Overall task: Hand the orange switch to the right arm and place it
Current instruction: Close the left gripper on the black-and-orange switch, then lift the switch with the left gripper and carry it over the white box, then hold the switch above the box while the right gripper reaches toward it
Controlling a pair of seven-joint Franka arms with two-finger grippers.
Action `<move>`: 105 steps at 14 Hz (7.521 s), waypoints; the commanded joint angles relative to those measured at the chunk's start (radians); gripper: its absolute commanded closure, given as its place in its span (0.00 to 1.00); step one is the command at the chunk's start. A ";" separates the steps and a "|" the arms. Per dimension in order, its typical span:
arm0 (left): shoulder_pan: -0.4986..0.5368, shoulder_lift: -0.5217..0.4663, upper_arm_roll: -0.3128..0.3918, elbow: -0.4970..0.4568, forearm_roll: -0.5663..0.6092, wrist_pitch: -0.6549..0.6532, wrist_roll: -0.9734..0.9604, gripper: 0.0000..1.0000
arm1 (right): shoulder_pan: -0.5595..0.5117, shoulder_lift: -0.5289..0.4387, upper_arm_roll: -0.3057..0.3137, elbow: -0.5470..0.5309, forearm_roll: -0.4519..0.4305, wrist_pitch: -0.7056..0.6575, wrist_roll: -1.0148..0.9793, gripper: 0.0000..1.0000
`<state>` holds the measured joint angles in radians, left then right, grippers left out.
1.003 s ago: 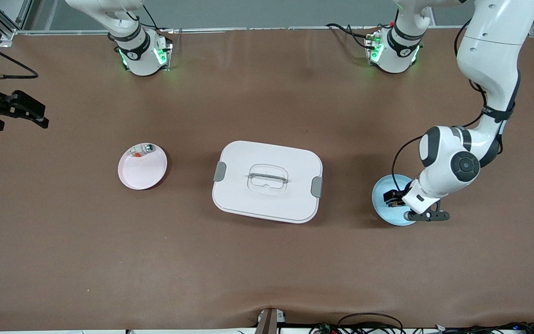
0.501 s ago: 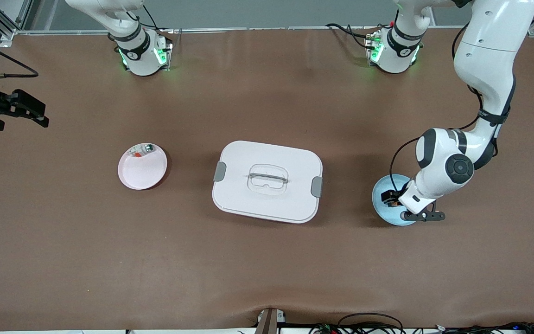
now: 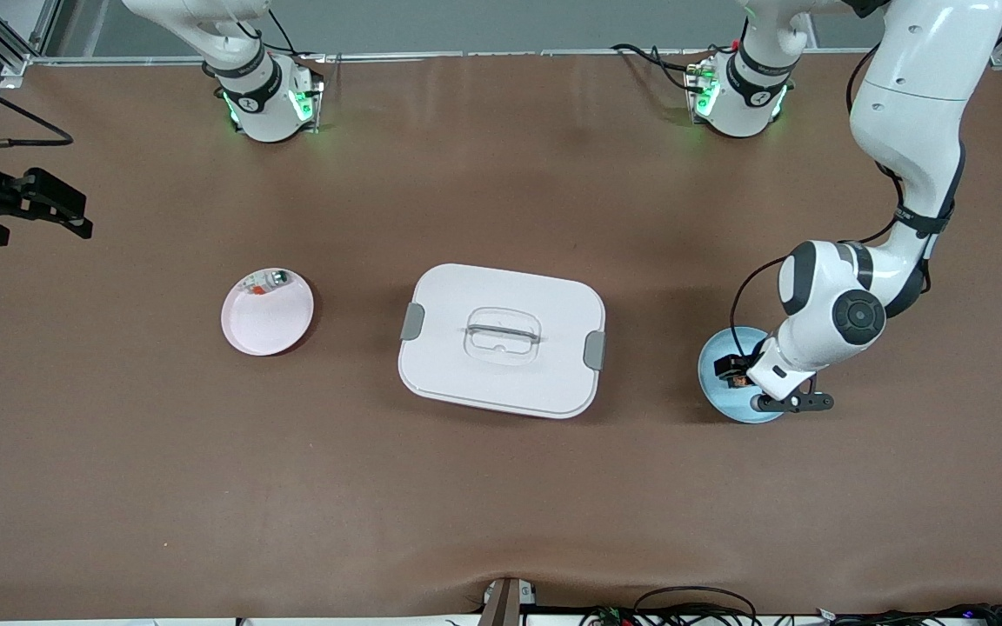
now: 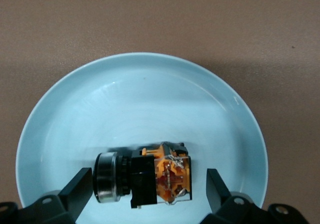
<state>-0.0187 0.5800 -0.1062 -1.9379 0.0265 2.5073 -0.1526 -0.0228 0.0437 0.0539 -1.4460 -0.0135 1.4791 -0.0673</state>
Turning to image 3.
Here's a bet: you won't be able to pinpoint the small silver green switch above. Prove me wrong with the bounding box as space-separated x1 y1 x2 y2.
243 270 293 298

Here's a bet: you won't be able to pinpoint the pink plate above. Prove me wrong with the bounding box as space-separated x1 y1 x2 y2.
221 267 315 357

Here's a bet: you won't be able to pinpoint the white lidded storage box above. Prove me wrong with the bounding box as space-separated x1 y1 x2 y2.
397 263 607 420

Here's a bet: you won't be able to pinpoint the black arm base cable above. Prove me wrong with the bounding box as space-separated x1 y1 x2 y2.
610 42 702 92
240 9 304 62

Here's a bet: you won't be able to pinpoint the tangled black cables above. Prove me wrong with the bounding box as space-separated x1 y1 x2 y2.
579 587 763 626

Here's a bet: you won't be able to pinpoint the light blue plate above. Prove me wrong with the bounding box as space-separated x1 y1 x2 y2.
698 326 789 424

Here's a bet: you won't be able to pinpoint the black left arm base cable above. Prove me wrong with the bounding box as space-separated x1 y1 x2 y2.
610 42 702 92

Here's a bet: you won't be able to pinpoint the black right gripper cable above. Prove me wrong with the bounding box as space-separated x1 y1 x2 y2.
0 65 74 154

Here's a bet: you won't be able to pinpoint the silver table edge rail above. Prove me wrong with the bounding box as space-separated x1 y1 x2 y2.
31 48 876 66

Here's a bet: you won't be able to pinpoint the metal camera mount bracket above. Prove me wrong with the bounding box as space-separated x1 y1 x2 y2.
479 576 538 626

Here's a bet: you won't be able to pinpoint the brown table mat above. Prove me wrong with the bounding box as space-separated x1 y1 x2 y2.
0 52 1002 623

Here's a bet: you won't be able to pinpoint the black right arm base cable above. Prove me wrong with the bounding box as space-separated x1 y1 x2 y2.
240 9 304 62

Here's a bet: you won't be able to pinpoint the black cable bundle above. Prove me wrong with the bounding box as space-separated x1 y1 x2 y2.
814 603 1002 626

